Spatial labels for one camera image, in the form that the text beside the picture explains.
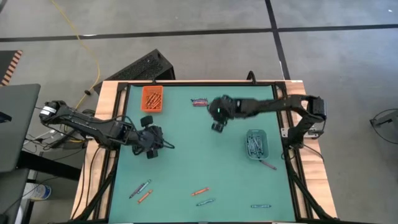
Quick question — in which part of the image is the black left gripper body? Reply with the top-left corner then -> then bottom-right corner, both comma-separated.
130,115 -> 165,160

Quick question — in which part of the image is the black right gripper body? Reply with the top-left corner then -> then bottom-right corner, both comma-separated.
207,95 -> 243,134

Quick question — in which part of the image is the black plastic basket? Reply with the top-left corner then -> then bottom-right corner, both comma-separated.
132,126 -> 165,153

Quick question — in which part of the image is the pale green plastic bin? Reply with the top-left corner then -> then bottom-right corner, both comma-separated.
245,129 -> 270,161

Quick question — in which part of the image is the green table mat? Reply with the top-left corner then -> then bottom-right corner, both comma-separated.
108,84 -> 296,222

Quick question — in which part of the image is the orange plastic basket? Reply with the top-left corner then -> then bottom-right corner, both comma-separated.
141,85 -> 164,113

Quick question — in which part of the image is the black perforated box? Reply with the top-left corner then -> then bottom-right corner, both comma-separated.
93,49 -> 176,94

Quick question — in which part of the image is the black desk beam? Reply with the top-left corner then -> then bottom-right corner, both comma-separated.
17,151 -> 81,181

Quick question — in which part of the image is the white bottle with blue label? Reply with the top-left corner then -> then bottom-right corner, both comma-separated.
23,183 -> 52,200

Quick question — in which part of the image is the grey desk top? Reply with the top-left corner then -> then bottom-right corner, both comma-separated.
0,83 -> 41,174

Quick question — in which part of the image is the grey cabinet panel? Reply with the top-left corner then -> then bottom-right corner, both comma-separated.
0,169 -> 30,224

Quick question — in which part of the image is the black orange-striped floor mat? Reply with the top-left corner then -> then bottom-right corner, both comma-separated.
0,49 -> 24,86

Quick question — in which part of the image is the grey chair base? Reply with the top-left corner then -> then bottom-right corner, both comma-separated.
368,108 -> 398,161

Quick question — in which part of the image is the black metal table frame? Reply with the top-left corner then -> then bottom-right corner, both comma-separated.
70,79 -> 338,224

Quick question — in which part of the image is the yellow cable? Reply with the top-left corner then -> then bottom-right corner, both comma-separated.
50,0 -> 102,110

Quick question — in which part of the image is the white cable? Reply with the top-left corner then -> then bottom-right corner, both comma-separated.
24,129 -> 63,147

